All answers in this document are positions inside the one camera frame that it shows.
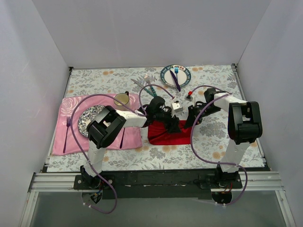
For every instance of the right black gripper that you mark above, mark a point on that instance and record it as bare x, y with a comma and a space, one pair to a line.
192, 115

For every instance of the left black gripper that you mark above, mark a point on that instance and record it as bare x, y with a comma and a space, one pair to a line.
172, 121

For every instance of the red cloth napkin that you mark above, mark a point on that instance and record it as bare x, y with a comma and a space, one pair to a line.
157, 134

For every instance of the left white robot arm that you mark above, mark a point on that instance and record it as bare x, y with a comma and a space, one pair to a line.
105, 127

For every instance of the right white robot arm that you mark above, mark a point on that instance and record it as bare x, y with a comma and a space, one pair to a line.
244, 126

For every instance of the purple knife on plate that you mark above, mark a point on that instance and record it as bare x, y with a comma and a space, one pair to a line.
175, 80

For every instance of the white plate blue rim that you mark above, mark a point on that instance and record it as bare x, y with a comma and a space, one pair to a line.
184, 76

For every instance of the blue fork on plate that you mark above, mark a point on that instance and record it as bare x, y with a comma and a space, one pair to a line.
176, 72

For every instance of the purple spoon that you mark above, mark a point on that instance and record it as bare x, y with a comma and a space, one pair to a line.
122, 139

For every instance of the cream enamel mug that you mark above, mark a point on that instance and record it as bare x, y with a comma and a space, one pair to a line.
122, 100

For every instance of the blue floral plate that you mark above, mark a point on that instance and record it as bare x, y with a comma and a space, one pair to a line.
86, 117

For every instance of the purple fork on placemat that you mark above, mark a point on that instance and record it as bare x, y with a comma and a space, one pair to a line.
68, 123

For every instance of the pink floral placemat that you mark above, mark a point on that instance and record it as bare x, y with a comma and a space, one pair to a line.
132, 138

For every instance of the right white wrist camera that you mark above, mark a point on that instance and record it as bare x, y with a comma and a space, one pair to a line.
189, 96

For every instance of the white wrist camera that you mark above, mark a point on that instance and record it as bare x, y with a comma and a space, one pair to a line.
189, 96
176, 107

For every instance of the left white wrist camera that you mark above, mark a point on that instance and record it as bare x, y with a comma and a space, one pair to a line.
176, 107

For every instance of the teal handled knife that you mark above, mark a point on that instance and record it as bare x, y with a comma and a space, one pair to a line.
141, 85

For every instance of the teal handled fork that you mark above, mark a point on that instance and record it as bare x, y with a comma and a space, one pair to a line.
147, 79

